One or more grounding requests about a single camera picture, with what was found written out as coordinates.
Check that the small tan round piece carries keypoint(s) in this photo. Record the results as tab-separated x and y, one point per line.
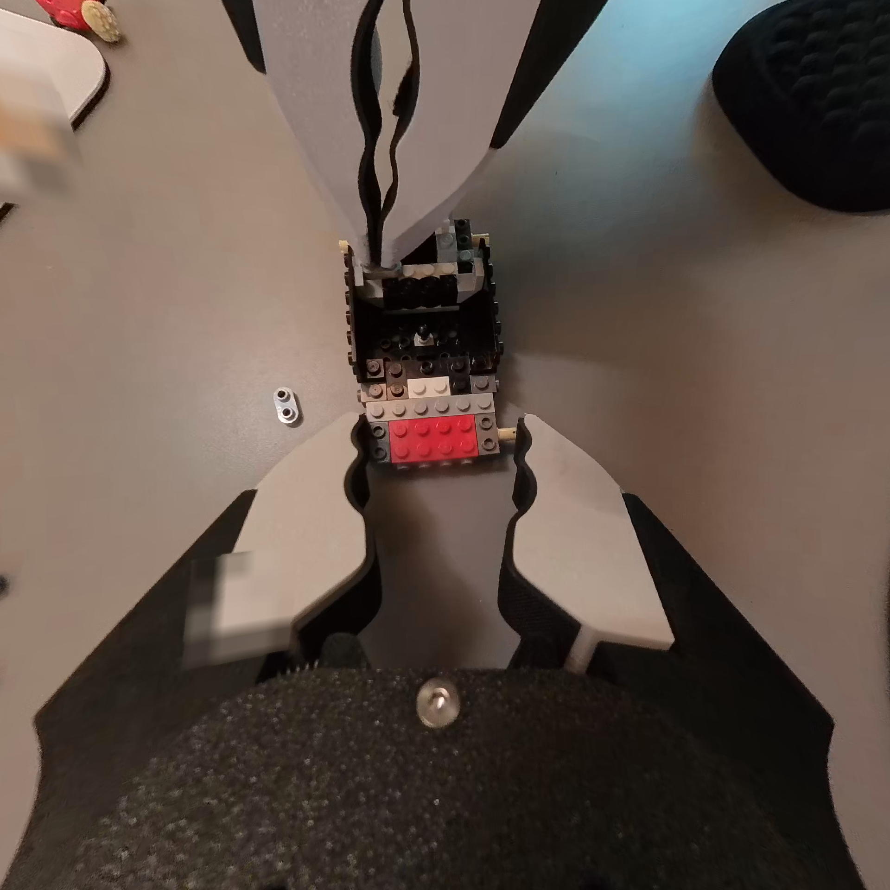
104	24

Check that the book stand with white base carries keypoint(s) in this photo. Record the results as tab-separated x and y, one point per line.
69	48

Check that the grey two-hole plate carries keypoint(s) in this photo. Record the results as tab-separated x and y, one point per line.
285	406

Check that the small red studded piece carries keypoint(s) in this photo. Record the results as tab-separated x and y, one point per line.
62	14

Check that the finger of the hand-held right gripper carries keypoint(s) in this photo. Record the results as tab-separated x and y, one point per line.
459	104
313	83

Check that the person's right forearm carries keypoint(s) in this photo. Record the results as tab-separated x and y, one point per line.
813	104

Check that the toy brick car model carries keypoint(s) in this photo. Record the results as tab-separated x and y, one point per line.
431	441

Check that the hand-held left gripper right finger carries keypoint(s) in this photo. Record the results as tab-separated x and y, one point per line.
584	542

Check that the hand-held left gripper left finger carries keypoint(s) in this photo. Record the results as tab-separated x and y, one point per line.
313	514

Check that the small light grey brick piece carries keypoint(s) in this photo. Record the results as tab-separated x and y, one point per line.
381	272

